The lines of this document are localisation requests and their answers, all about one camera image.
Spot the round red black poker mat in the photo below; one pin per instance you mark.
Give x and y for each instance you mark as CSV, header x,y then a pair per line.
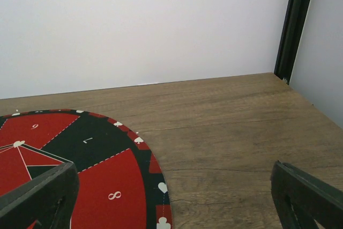
x,y
121,182

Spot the black aluminium frame post right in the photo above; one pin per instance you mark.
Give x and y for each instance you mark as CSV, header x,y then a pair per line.
x,y
294,21

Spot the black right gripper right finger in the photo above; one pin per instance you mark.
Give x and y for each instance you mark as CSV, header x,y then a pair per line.
x,y
304,201

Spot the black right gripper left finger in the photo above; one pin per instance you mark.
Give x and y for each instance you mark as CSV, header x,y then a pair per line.
x,y
46,201

